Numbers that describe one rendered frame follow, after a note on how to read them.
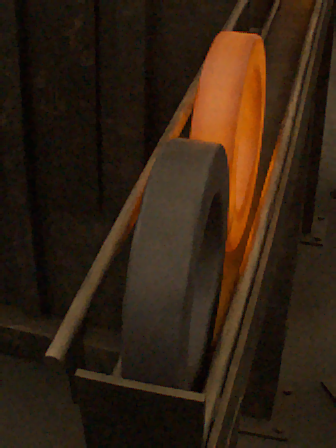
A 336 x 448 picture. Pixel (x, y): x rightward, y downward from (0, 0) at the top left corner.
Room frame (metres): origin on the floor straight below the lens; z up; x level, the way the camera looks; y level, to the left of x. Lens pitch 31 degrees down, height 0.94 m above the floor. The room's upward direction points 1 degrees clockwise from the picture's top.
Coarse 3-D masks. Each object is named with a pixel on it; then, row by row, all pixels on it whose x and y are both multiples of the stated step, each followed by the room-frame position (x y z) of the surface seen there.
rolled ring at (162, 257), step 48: (192, 144) 0.40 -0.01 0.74; (144, 192) 0.35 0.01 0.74; (192, 192) 0.35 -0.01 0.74; (144, 240) 0.32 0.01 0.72; (192, 240) 0.32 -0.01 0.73; (144, 288) 0.31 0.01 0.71; (192, 288) 0.32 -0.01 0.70; (144, 336) 0.30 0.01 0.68; (192, 336) 0.40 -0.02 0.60; (192, 384) 0.34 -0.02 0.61
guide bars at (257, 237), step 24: (312, 24) 0.93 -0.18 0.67; (288, 120) 0.66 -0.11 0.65; (288, 144) 0.66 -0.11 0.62; (264, 192) 0.54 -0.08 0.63; (264, 216) 0.51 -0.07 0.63; (264, 240) 0.48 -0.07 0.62; (240, 288) 0.42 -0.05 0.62; (240, 312) 0.40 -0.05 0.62; (216, 360) 0.35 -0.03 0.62; (216, 384) 0.33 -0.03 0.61; (216, 408) 0.31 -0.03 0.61
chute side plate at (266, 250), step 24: (312, 48) 0.87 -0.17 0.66; (312, 72) 0.83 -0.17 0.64; (288, 168) 0.59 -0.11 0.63; (288, 192) 0.60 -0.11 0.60; (264, 264) 0.46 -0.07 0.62; (264, 288) 0.47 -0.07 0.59; (264, 312) 0.49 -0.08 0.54; (240, 336) 0.38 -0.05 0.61; (240, 360) 0.36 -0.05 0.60; (240, 384) 0.38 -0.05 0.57; (216, 432) 0.30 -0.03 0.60
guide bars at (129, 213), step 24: (240, 0) 0.87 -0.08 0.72; (264, 24) 0.95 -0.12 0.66; (192, 96) 0.61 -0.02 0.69; (144, 168) 0.50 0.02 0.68; (120, 216) 0.43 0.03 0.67; (120, 240) 0.41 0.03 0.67; (96, 264) 0.38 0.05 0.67; (96, 288) 0.36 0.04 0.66; (72, 312) 0.34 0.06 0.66; (72, 336) 0.32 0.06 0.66; (48, 360) 0.30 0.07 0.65; (72, 360) 0.33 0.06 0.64; (120, 360) 0.36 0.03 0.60; (72, 384) 0.33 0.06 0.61
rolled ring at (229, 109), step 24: (216, 48) 0.54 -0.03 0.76; (240, 48) 0.54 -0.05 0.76; (216, 72) 0.51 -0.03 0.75; (240, 72) 0.51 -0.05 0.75; (264, 72) 0.62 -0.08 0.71; (216, 96) 0.50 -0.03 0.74; (240, 96) 0.50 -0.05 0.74; (264, 96) 0.63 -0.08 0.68; (192, 120) 0.49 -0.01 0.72; (216, 120) 0.48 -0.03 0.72; (240, 120) 0.50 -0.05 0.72; (240, 144) 0.61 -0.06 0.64; (240, 168) 0.60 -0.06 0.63; (240, 192) 0.57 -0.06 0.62; (240, 216) 0.53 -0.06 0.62
